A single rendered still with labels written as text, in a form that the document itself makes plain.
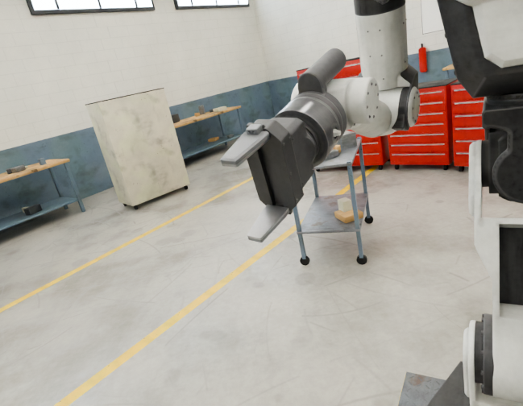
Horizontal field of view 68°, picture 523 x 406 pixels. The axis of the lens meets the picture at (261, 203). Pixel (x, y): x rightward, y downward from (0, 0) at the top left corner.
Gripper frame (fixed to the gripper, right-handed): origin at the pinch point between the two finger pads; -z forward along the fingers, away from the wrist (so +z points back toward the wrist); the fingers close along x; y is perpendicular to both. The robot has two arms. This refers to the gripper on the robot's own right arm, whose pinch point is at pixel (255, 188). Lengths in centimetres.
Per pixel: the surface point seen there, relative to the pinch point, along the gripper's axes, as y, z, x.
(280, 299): -105, 112, -193
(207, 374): -109, 36, -173
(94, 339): -214, 27, -183
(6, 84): -668, 268, -75
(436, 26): -148, 866, -224
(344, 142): -93, 230, -131
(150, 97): -432, 336, -132
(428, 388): 9, 48, -121
